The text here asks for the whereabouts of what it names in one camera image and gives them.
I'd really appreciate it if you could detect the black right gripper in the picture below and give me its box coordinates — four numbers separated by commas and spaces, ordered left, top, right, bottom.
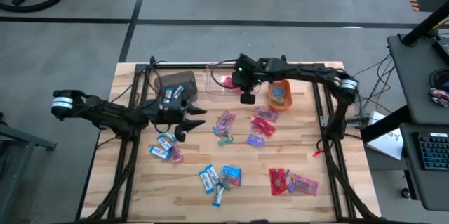
231, 53, 269, 93

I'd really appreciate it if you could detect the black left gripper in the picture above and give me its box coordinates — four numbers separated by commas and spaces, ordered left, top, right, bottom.
150, 99, 208, 132

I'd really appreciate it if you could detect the pile of spare candy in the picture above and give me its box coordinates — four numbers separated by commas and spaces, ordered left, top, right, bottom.
428, 88, 449, 108

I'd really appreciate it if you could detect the clear plastic bin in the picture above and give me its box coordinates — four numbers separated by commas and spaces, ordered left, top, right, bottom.
205, 61, 262, 98

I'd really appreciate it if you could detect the grey plastic bin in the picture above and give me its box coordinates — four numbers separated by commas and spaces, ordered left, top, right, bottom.
153, 70, 199, 107

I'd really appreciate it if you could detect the orange plastic bin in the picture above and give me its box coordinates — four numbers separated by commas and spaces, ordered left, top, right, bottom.
267, 79, 293, 112

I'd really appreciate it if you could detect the black desk beam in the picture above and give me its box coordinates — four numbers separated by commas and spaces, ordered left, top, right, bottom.
360, 105, 412, 143

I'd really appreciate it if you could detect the white paper sheet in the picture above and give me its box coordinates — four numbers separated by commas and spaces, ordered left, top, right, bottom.
364, 110, 404, 161

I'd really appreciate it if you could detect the grey desk top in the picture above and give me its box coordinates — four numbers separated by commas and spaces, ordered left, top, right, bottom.
387, 33, 449, 126
398, 121, 449, 211

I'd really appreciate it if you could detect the grey metal stand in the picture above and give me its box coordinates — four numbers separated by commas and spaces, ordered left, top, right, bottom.
0, 111, 58, 223

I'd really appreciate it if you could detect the black desk device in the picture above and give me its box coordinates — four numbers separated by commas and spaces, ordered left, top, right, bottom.
431, 37, 449, 65

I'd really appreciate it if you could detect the black keyboard blue backlight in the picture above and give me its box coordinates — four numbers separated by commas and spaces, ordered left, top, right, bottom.
416, 131, 449, 171

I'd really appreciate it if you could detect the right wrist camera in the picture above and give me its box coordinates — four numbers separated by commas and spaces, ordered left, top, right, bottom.
239, 91, 257, 105

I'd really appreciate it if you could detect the black aluminium table frame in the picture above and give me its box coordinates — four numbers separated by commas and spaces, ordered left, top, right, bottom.
79, 55, 382, 223

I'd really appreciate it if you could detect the black desk post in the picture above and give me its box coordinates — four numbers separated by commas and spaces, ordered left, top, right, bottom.
401, 1, 449, 47

